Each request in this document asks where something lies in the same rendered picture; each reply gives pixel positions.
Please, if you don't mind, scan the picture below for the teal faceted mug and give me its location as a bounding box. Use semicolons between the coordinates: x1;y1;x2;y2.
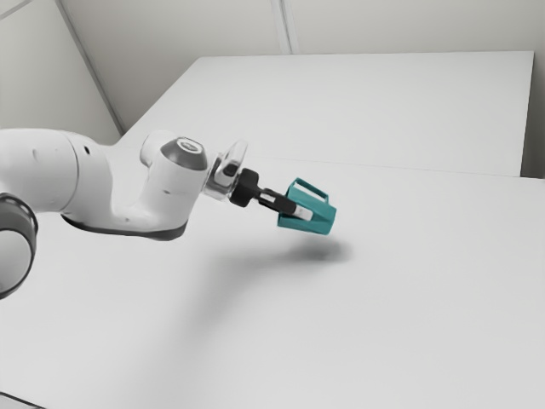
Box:
276;177;338;236

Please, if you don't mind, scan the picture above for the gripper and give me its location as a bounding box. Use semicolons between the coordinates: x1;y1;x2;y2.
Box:
230;168;313;222

